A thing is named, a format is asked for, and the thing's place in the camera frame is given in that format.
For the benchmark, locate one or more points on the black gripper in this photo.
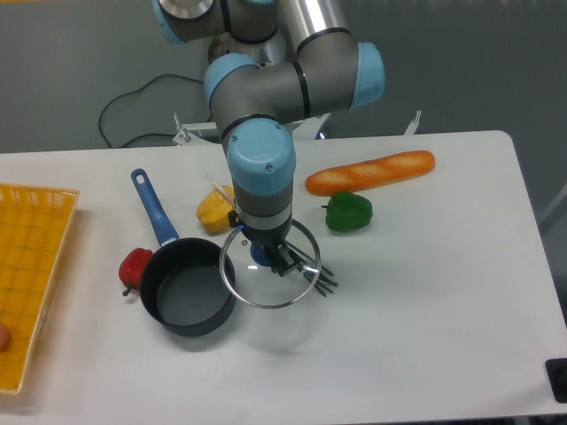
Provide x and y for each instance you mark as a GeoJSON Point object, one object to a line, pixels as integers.
{"type": "Point", "coordinates": [282, 260]}

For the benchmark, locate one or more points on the glass lid with blue knob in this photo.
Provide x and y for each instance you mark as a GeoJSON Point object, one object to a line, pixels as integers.
{"type": "Point", "coordinates": [271, 277]}

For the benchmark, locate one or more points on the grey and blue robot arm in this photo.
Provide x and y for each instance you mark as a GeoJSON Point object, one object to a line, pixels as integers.
{"type": "Point", "coordinates": [323, 70]}

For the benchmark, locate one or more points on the green beans bunch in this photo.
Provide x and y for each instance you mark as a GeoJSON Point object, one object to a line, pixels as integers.
{"type": "Point", "coordinates": [323, 279]}

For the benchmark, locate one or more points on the green bell pepper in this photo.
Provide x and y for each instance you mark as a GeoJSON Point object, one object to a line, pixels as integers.
{"type": "Point", "coordinates": [346, 212]}

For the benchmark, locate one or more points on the yellow bell pepper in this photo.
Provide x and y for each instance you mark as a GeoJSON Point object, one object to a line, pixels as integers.
{"type": "Point", "coordinates": [213, 210]}

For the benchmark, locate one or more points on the red bell pepper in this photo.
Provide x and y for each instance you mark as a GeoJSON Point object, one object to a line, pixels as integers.
{"type": "Point", "coordinates": [132, 268]}

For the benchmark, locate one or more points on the baguette bread loaf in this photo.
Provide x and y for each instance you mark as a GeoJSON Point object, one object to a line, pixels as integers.
{"type": "Point", "coordinates": [370, 174]}

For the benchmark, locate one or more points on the yellow wicker basket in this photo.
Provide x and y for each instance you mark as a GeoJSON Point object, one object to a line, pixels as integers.
{"type": "Point", "coordinates": [34, 225]}

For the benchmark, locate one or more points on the black object at table corner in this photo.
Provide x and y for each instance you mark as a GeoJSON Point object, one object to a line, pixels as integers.
{"type": "Point", "coordinates": [557, 376]}

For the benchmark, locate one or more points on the black saucepan with blue handle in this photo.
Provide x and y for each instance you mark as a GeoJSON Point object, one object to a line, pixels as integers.
{"type": "Point", "coordinates": [181, 286]}

